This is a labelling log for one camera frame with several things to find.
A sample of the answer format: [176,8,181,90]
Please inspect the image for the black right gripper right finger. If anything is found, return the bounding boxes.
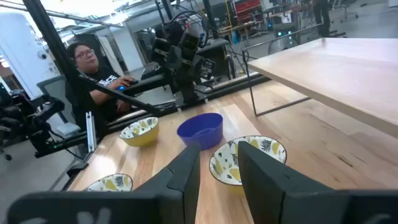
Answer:
[237,140,398,224]

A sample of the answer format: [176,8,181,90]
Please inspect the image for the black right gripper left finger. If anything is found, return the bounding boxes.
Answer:
[6,142,201,224]

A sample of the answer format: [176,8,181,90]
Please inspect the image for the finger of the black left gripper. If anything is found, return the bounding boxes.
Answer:
[198,57,217,81]
[164,45,184,75]

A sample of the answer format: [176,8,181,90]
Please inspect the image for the yellow leaf-patterned ceramic bowl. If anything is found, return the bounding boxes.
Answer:
[84,173,134,192]
[119,116,160,147]
[208,135,288,195]

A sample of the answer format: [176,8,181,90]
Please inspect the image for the blue-purple plastic bowl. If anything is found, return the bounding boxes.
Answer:
[176,112,224,151]

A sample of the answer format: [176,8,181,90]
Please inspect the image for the black keyboard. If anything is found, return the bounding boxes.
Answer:
[140,61,162,81]

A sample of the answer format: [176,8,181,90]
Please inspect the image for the person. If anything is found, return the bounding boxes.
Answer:
[312,0,331,38]
[64,42,135,133]

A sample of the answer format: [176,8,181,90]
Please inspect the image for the red storage rack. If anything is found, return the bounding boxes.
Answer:
[233,0,262,25]

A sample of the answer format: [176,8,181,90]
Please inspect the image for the silver aluminium profile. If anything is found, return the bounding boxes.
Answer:
[85,111,98,153]

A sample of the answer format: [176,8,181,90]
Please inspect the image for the grey office chair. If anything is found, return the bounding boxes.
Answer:
[36,75,82,138]

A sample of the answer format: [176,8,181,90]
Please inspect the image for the black office chair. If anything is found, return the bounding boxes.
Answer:
[0,83,29,162]

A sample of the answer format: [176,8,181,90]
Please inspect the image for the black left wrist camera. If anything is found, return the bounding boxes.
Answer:
[180,32,201,51]

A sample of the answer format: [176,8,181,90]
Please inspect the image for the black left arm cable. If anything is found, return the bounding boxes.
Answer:
[167,10,210,49]

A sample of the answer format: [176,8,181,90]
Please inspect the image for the black table edge bracket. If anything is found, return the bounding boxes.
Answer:
[66,161,90,179]

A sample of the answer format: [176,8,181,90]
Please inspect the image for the black rig frame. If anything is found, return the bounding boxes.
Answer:
[21,0,271,138]

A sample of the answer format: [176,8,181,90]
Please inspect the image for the wooden shelf with black frame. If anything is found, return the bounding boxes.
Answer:
[241,37,398,139]

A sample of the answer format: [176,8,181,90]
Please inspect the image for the black machine with cables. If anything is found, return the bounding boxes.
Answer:
[27,96,90,159]

